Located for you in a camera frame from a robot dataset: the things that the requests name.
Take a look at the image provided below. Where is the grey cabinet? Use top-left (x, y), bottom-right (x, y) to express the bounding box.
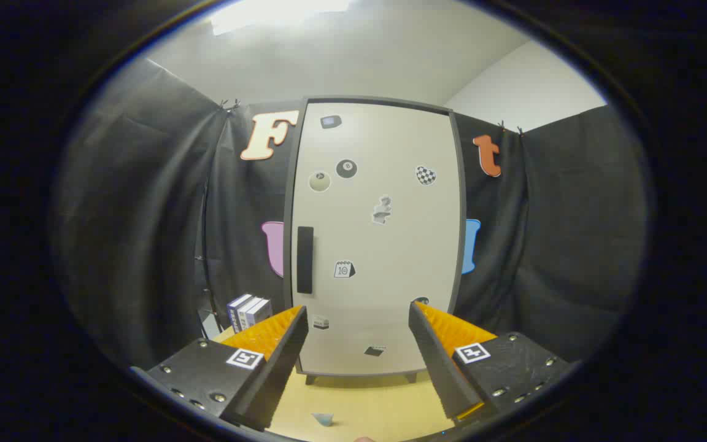
top-left (283, 95), bottom-right (468, 386)

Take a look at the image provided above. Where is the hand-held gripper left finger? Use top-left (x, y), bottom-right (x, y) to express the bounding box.
top-left (129, 305), bottom-right (309, 432)

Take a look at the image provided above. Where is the white cabinet door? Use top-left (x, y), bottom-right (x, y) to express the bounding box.
top-left (291, 101), bottom-right (460, 376)

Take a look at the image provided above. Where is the black backdrop cloth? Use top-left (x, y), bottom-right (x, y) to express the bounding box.
top-left (53, 58), bottom-right (649, 369)

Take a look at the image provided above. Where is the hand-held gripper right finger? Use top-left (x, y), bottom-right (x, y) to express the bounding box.
top-left (408, 300), bottom-right (575, 424)

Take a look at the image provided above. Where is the black stand pole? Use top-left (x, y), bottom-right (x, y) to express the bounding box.
top-left (200, 175), bottom-right (214, 320)

